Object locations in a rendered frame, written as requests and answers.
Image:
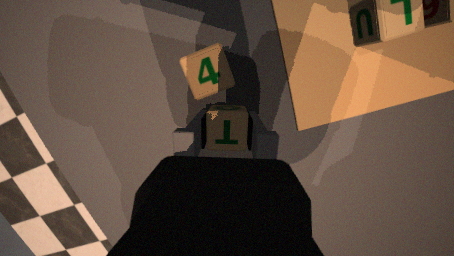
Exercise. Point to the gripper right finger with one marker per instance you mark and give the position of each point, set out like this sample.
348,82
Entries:
262,143

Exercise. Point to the orange flat mat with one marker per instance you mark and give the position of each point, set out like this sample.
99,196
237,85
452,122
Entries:
331,79

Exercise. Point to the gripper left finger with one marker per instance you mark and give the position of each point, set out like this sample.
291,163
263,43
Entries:
188,141

